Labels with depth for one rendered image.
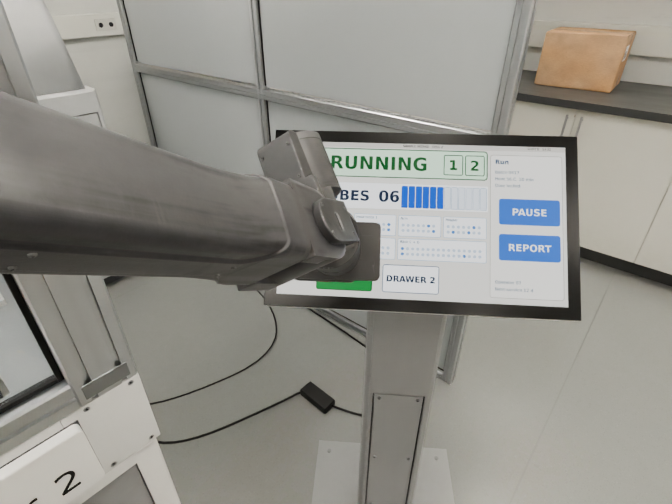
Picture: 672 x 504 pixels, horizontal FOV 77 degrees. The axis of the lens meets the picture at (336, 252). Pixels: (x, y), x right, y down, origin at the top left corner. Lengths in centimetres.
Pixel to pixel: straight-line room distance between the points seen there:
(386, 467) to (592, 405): 104
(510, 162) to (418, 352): 42
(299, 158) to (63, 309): 35
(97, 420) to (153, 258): 53
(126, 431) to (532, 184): 75
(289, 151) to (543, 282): 52
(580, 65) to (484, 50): 156
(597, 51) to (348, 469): 239
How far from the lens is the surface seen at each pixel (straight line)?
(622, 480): 189
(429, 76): 142
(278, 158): 38
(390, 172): 75
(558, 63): 289
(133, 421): 75
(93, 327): 62
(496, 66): 133
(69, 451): 70
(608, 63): 285
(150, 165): 21
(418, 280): 72
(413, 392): 103
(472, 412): 185
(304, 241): 27
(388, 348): 93
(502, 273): 75
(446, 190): 75
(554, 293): 78
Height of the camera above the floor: 142
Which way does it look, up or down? 33 degrees down
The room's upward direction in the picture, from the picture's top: straight up
